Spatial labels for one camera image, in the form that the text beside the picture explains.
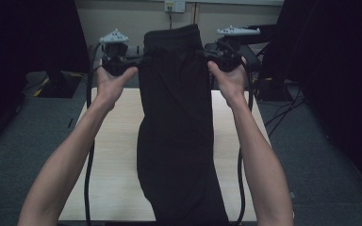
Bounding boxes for white wall socket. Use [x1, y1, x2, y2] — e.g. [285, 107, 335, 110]
[164, 0, 187, 13]

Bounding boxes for black pants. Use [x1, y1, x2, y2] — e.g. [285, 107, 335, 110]
[136, 24, 230, 226]

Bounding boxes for tall black curtain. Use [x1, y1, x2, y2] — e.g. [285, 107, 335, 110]
[260, 0, 362, 202]

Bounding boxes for wide black curtain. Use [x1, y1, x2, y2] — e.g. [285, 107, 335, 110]
[0, 0, 93, 158]

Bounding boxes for black folding chair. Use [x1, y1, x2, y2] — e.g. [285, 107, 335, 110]
[204, 24, 277, 90]

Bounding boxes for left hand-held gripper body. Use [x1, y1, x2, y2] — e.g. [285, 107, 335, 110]
[98, 28, 140, 77]

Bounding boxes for black stand base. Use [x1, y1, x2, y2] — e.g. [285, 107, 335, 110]
[37, 70, 83, 99]
[253, 76, 293, 102]

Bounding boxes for person's right hand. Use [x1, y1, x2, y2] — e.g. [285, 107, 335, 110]
[206, 56, 249, 107]

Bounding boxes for person's left hand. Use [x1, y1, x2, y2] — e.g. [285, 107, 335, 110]
[95, 65, 139, 111]

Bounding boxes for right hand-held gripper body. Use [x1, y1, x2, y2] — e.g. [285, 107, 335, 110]
[215, 25, 261, 73]

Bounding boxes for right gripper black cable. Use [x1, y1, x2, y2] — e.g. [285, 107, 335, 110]
[234, 62, 255, 226]

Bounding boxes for black floor cables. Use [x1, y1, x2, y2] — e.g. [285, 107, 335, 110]
[263, 88, 307, 137]

